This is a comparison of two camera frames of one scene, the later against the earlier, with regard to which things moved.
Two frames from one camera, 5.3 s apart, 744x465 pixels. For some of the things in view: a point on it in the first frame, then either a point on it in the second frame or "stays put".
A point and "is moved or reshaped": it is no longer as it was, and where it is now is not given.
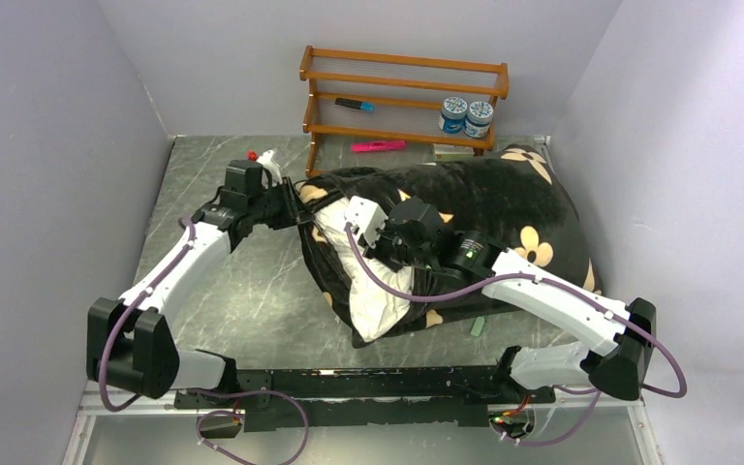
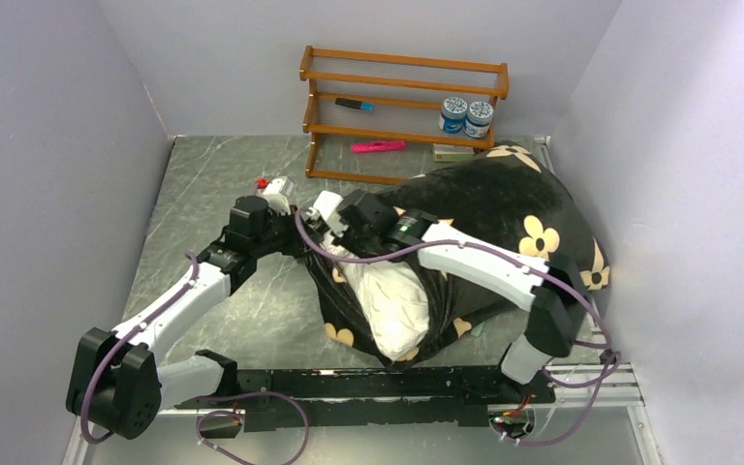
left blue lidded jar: [452, 115] stays put
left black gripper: [291, 211] to [294, 245]
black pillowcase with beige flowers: [511, 199] is moved or reshaped
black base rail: [295, 399] stays put
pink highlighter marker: [377, 145] stays put
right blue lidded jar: [479, 119] stays put
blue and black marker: [356, 104] stays put
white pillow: [377, 307] is moved or reshaped
